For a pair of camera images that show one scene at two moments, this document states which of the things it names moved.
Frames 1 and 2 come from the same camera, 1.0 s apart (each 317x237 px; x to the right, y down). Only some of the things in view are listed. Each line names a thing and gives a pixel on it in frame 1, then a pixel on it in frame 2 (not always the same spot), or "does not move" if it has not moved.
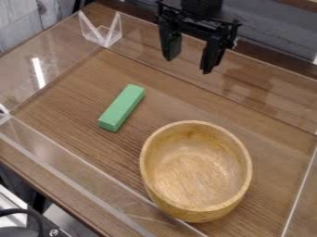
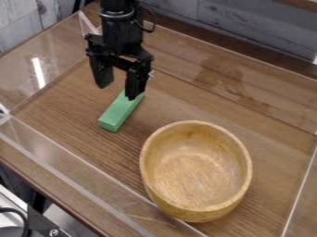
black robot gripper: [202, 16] to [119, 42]
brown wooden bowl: [195, 168] does not move
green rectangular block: [121, 108] does not move
